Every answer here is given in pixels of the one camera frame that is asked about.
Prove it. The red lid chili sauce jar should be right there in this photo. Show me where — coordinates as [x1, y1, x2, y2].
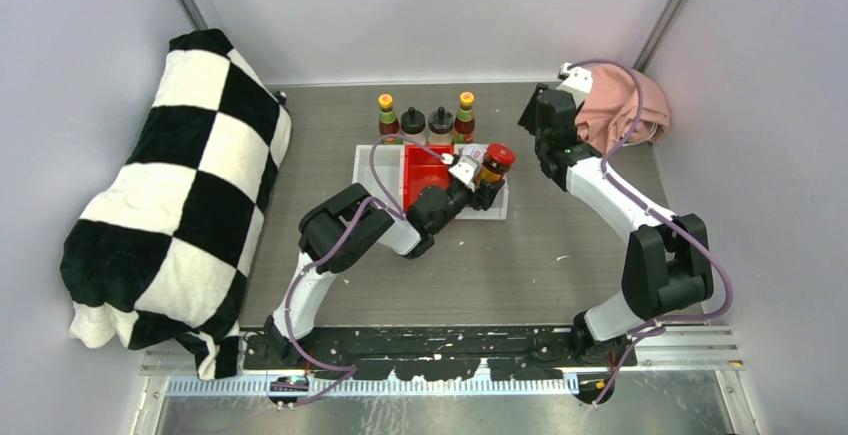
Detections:
[475, 143, 516, 185]

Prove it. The yellow cap sauce bottle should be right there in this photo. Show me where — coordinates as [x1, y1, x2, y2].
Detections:
[453, 91, 475, 144]
[378, 93, 403, 145]

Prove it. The white lid brown sauce jar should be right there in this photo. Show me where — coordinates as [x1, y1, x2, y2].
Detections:
[460, 144, 488, 164]

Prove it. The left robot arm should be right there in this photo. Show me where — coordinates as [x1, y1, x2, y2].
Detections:
[264, 179, 506, 369]

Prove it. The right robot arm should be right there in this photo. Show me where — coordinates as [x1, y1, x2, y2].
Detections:
[518, 83, 714, 366]

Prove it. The red plastic bin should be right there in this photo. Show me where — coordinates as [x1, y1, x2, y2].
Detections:
[402, 144, 454, 210]

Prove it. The pink cloth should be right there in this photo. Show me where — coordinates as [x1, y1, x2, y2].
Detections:
[575, 65, 672, 153]

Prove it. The right white plastic bin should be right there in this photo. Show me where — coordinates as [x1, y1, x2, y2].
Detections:
[454, 144, 509, 221]

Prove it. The white plastic bin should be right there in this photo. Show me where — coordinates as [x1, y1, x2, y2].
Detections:
[352, 144, 405, 209]
[454, 144, 509, 221]

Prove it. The left white plastic bin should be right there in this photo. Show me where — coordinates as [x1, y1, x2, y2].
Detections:
[352, 144, 405, 209]

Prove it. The grey lid seasoning jar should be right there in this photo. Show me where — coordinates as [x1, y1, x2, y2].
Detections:
[427, 106, 454, 145]

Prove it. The black lid white seasoning jar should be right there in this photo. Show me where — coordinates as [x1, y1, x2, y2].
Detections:
[400, 107, 427, 145]

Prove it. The black white checkered blanket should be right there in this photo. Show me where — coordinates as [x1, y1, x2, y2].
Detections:
[60, 29, 292, 380]

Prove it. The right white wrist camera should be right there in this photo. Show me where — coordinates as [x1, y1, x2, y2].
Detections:
[556, 62, 593, 110]

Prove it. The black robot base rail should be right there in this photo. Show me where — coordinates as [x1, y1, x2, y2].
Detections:
[244, 325, 635, 381]

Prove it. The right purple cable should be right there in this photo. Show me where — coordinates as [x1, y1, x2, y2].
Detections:
[563, 60, 735, 407]

